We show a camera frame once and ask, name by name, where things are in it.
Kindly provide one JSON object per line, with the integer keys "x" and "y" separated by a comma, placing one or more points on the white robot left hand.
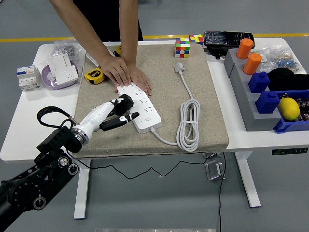
{"x": 96, "y": 116}

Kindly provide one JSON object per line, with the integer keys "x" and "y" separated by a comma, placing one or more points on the person's left hand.
{"x": 142, "y": 81}

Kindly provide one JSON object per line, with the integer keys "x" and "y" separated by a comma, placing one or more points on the person's right hand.
{"x": 117, "y": 70}

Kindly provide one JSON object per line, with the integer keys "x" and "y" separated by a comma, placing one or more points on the black plug adapter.
{"x": 126, "y": 106}

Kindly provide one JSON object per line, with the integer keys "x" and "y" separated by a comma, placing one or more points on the white power strip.
{"x": 144, "y": 120}

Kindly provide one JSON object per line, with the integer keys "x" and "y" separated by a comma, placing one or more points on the person's right forearm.
{"x": 74, "y": 21}

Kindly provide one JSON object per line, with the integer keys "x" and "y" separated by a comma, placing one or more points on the person's left forearm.
{"x": 129, "y": 29}

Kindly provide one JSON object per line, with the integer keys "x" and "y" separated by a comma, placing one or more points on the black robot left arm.
{"x": 24, "y": 191}

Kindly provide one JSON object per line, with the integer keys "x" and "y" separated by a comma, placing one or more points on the small yellow tape measure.
{"x": 117, "y": 49}

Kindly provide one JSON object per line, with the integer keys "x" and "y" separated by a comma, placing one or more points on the yellow black tape measure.
{"x": 94, "y": 75}

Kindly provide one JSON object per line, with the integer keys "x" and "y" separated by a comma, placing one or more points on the grey-brown fabric mat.
{"x": 164, "y": 101}

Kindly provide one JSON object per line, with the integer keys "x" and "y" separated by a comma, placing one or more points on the large colourful puzzle cube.
{"x": 182, "y": 48}

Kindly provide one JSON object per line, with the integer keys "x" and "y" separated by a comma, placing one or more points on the person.
{"x": 103, "y": 19}

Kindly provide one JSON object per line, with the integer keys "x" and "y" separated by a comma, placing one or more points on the clear bag of screws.
{"x": 64, "y": 47}

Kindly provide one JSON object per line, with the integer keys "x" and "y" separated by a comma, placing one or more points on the small colourful puzzle cube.
{"x": 196, "y": 39}

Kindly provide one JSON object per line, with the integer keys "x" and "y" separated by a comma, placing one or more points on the white table leg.
{"x": 82, "y": 188}
{"x": 248, "y": 181}

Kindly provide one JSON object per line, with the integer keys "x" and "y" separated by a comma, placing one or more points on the white circuit breaker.
{"x": 26, "y": 77}

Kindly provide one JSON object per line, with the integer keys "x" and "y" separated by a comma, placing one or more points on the black film-wrapped box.
{"x": 222, "y": 38}

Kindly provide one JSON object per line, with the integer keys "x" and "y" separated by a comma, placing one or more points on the grey stepped block holder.
{"x": 243, "y": 96}

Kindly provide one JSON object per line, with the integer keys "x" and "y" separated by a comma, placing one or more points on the orange cylinder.
{"x": 252, "y": 64}
{"x": 244, "y": 48}

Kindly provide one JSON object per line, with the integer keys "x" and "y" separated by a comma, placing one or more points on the blue plastic block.
{"x": 258, "y": 83}
{"x": 266, "y": 102}

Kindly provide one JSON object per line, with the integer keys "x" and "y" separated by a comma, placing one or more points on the clear bag of components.
{"x": 282, "y": 59}

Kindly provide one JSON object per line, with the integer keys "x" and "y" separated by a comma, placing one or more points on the black cloth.
{"x": 287, "y": 78}

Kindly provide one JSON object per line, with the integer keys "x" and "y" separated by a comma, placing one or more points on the yellow lemon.
{"x": 288, "y": 108}

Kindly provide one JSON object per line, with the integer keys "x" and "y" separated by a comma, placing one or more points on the blue plastic bin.
{"x": 289, "y": 126}

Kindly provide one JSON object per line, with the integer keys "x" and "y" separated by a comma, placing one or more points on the black desk control panel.
{"x": 289, "y": 151}

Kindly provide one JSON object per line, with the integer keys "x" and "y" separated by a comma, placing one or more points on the dark circuit boards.
{"x": 304, "y": 106}

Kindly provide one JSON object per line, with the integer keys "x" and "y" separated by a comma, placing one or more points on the white wall switch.
{"x": 91, "y": 59}

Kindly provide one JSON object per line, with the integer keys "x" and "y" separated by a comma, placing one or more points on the white wall socket panel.
{"x": 66, "y": 76}

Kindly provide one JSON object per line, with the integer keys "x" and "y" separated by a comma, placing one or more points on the white blank switch panel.
{"x": 59, "y": 64}

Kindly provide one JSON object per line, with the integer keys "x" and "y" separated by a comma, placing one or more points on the black mount bracket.
{"x": 216, "y": 52}

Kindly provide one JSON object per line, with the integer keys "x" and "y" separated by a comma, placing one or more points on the small clear metal bracket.
{"x": 212, "y": 155}

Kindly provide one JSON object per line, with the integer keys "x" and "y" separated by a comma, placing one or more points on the large clear metal bracket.
{"x": 213, "y": 170}

